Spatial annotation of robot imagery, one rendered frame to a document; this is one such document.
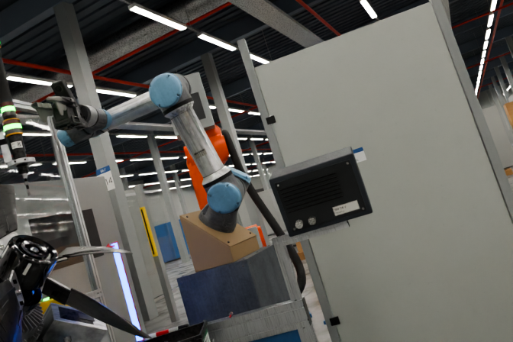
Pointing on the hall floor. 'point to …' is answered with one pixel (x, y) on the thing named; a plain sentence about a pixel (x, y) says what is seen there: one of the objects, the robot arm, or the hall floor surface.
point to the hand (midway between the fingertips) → (40, 100)
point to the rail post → (308, 334)
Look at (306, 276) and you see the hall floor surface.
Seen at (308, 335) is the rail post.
